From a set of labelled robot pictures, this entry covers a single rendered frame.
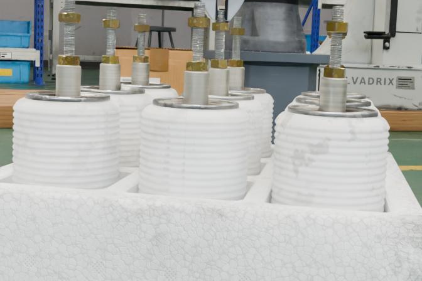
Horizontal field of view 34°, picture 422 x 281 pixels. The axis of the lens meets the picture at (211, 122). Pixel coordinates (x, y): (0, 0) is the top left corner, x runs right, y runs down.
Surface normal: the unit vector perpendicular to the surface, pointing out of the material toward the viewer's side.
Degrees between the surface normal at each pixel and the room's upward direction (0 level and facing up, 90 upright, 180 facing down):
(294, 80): 90
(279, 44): 90
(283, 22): 73
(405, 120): 90
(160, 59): 90
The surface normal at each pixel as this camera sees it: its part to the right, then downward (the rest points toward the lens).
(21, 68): 0.28, 0.15
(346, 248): -0.18, 0.10
